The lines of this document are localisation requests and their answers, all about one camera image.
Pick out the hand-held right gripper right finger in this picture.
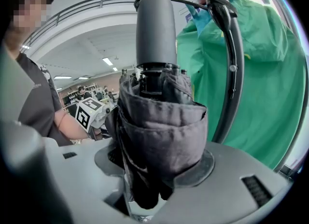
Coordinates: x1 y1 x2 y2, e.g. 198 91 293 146
152 142 293 224

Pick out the black balcony railing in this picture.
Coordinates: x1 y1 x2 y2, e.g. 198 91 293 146
23 0 145 47

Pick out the green hooded jacket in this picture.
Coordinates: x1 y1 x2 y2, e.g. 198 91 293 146
176 0 307 170

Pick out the person's left forearm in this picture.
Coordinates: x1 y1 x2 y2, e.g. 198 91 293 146
53 109 97 141

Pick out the black folding umbrella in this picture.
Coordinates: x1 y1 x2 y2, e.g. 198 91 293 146
105 0 239 210

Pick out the person's head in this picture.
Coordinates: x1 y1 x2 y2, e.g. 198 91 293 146
4 0 53 55

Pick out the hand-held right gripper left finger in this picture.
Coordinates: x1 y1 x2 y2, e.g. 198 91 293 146
44 138 132 224

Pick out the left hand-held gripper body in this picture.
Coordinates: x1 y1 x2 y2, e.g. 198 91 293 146
75 97 112 133

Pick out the person's dark shirt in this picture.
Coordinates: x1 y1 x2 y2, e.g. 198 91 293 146
15 53 73 146

